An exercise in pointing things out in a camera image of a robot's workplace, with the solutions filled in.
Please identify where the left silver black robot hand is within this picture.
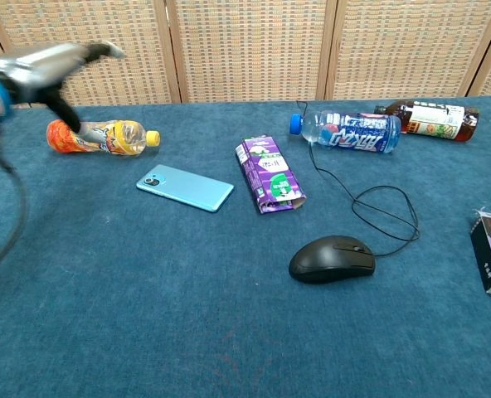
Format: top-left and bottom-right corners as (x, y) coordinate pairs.
(0, 40), (127, 143)

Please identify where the smartphone with turquoise back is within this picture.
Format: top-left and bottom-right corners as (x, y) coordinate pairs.
(136, 164), (236, 214)

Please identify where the orange juice plastic bottle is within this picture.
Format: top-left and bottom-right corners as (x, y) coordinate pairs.
(46, 119), (162, 158)

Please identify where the bamboo folding screen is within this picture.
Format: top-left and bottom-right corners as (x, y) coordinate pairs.
(0, 0), (491, 109)

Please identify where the blue felt table cover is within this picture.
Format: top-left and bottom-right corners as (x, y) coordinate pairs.
(0, 95), (491, 398)

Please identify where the purple drink carton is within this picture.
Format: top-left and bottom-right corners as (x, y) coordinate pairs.
(235, 133), (308, 215)

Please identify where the blue sports drink bottle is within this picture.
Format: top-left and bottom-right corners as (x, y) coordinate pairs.
(289, 109), (402, 154)

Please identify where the black computer mouse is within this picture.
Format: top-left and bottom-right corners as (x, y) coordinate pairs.
(289, 235), (377, 285)

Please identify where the brown tea bottle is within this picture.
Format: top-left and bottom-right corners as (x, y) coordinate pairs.
(373, 99), (481, 143)

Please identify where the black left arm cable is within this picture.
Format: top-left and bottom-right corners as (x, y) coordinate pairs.
(0, 118), (31, 279)

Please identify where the black mouse cable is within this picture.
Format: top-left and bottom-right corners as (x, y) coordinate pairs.
(295, 100), (421, 258)

